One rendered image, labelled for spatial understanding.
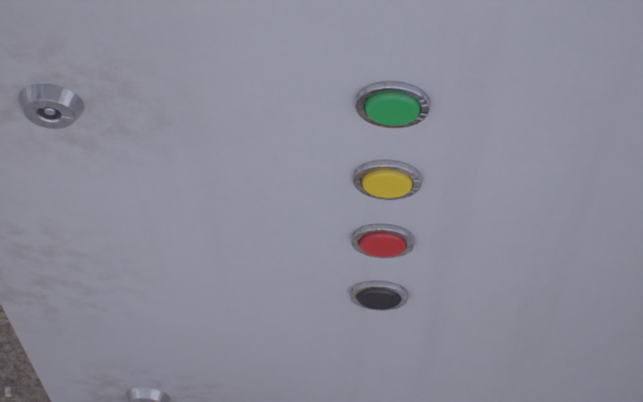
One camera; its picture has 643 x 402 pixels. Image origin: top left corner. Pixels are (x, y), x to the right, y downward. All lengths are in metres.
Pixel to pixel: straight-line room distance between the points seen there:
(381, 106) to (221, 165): 0.09
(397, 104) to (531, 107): 0.05
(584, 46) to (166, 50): 0.16
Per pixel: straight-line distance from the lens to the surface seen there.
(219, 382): 0.82
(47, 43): 0.53
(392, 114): 0.53
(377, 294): 0.68
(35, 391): 1.75
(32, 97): 0.55
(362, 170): 0.57
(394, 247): 0.63
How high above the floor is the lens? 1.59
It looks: 60 degrees down
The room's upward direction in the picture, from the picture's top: 1 degrees counter-clockwise
